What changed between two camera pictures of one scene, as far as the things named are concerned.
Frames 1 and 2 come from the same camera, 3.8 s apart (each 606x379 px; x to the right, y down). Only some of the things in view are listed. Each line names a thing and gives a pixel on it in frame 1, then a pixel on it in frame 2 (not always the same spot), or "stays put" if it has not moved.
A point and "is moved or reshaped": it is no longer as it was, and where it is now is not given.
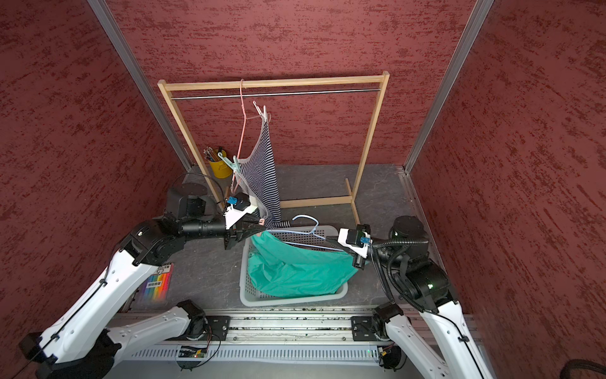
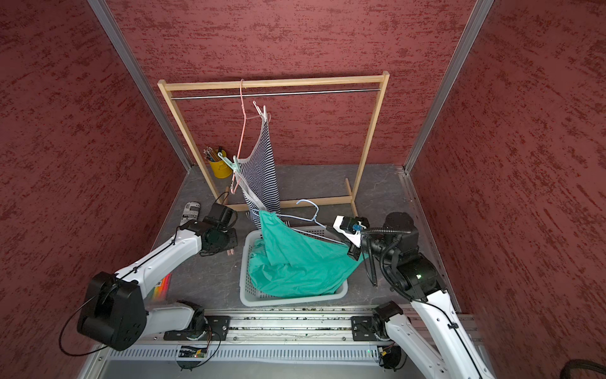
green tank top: (286, 270) is moved or reshaped
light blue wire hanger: (315, 245) -> (314, 234)
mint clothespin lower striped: (234, 165) stays put
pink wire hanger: (241, 81) stays put
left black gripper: (237, 232) -> (232, 243)
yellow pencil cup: (220, 170) stays put
